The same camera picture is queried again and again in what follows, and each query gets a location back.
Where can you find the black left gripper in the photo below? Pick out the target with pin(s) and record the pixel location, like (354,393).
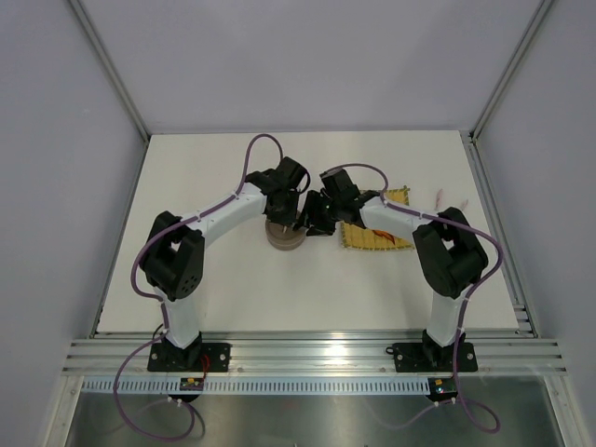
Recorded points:
(287,219)

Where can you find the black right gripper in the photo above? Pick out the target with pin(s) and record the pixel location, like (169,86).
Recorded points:
(313,201)

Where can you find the round brown lunch box lid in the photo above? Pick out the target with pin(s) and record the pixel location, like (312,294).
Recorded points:
(279,229)

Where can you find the round metal lunch box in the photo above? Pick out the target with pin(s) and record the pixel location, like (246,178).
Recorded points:
(286,243)

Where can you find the metal tongs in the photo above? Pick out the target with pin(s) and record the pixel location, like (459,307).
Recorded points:
(444,200)

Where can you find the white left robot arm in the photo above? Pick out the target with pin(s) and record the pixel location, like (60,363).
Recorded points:
(173,256)

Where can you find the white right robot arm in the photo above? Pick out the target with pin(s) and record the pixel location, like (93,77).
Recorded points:
(451,257)

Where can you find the yellow bamboo mat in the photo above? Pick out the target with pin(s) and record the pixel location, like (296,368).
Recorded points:
(359,239)

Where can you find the orange pumpkin slice toy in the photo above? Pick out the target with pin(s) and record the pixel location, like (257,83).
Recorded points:
(385,235)

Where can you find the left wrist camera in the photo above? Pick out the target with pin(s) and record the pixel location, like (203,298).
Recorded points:
(289,173)

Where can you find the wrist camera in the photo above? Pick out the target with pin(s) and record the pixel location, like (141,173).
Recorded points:
(289,173)
(338,186)

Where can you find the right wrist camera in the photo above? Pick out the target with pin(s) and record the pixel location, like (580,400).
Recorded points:
(338,186)

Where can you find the aluminium mounting rail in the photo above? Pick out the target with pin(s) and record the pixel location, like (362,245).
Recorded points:
(359,353)

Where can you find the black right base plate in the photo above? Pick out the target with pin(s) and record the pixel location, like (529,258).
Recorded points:
(417,357)

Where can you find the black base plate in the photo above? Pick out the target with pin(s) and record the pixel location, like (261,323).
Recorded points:
(417,357)
(213,357)

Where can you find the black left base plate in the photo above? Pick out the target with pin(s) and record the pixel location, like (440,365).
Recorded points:
(213,357)

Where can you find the left aluminium frame post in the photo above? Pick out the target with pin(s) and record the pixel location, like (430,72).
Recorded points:
(89,29)

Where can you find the aluminium frame post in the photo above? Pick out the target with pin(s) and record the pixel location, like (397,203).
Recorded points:
(89,29)
(513,65)

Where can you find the white slotted cable duct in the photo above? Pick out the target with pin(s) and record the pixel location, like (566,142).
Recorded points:
(278,386)

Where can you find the right aluminium frame post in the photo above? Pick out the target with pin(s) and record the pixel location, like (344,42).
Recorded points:
(513,65)

